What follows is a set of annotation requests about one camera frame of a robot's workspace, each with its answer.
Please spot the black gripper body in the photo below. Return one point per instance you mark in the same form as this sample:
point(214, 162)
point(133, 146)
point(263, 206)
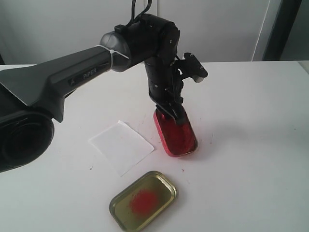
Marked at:
point(164, 82)

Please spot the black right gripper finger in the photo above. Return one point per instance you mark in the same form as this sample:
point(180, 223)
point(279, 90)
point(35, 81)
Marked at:
point(180, 115)

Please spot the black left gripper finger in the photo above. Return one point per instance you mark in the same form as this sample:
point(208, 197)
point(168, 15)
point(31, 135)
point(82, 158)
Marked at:
point(166, 110)

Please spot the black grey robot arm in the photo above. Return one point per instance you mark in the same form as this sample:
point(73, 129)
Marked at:
point(31, 98)

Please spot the red ink pad tin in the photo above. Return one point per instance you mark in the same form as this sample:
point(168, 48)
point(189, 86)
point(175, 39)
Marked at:
point(177, 139)

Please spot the white paper sheet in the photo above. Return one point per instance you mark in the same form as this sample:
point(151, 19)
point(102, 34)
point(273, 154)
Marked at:
point(122, 147)

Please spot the gold tin lid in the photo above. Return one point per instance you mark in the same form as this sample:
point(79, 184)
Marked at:
point(141, 202)

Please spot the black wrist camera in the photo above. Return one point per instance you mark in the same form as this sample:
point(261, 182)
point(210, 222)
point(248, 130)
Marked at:
point(193, 68)

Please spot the dark door frame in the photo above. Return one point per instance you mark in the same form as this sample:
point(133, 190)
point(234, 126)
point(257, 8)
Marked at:
point(289, 36)

